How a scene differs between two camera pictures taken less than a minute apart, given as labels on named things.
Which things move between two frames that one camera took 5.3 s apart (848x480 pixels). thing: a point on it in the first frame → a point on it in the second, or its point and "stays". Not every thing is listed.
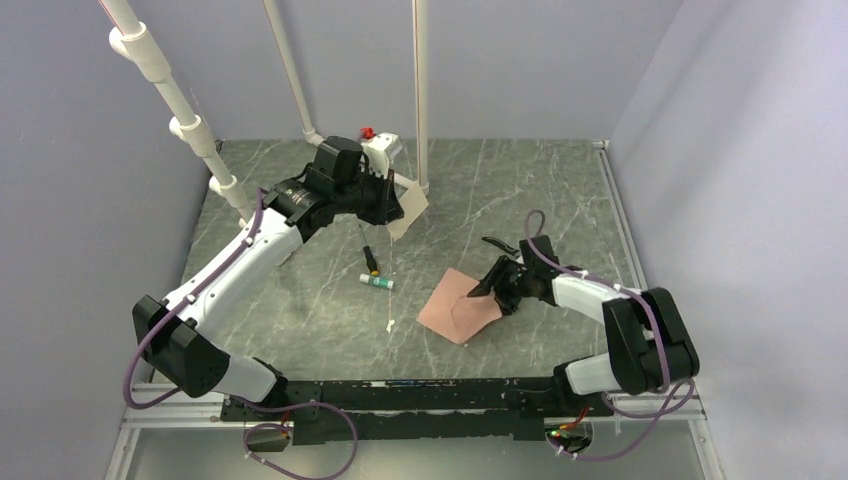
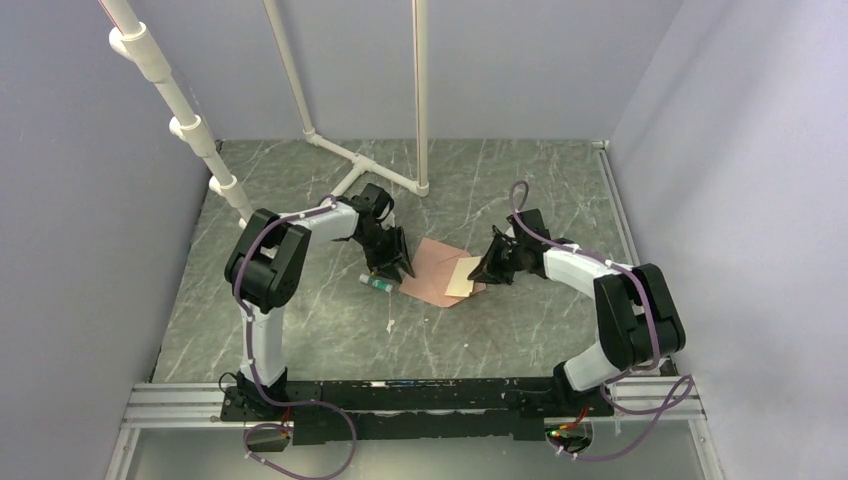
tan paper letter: x=413 y=202 → x=460 y=285
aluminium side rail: x=603 y=150 stays
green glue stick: x=376 y=281 stays
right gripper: x=496 y=277 → x=489 y=270
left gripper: x=388 y=207 → x=397 y=255
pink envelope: x=454 y=315 → x=433 y=265
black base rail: x=461 y=409 stays
